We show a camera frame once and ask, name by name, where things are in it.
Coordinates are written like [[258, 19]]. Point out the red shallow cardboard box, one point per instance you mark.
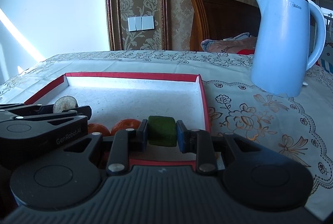
[[130, 94]]

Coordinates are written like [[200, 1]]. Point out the white wall switch panel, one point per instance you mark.
[[140, 23]]

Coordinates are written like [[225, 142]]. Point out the red cloth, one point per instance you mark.
[[244, 51]]

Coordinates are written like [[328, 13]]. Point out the striped cloth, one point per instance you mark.
[[325, 66]]

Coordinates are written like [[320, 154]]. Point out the green cucumber block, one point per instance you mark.
[[162, 130]]

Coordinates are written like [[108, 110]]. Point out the pink plush blanket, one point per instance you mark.
[[226, 44]]

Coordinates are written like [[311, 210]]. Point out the sugarcane piece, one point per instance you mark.
[[65, 104]]

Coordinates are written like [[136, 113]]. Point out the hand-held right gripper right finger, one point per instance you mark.
[[182, 138]]

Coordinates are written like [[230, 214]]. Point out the light blue electric kettle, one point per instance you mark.
[[281, 44]]

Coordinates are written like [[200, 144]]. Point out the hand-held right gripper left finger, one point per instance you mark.
[[144, 135]]

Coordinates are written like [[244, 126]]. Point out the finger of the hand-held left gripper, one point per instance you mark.
[[15, 109], [65, 114]]

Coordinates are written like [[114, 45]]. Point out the orange tangerine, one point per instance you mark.
[[126, 125], [98, 129]]

